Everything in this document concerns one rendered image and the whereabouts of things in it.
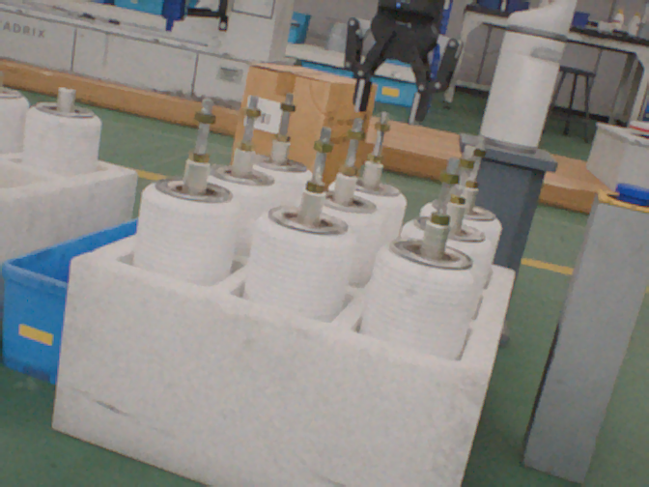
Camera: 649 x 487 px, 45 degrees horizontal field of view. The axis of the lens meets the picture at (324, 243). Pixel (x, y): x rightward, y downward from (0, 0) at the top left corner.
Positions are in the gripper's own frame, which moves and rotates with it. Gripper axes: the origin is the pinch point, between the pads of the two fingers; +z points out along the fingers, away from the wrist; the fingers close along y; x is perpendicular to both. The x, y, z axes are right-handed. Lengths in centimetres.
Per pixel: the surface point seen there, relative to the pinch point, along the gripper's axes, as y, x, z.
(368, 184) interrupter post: 0.1, -1.3, 9.2
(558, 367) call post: 27.1, -3.6, 22.2
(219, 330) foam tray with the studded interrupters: 1.3, -32.0, 19.1
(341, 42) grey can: -204, 411, 9
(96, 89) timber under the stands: -158, 127, 32
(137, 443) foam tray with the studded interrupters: -4.7, -33.2, 32.6
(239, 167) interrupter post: -9.7, -15.1, 8.6
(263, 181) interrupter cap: -7.0, -14.0, 9.5
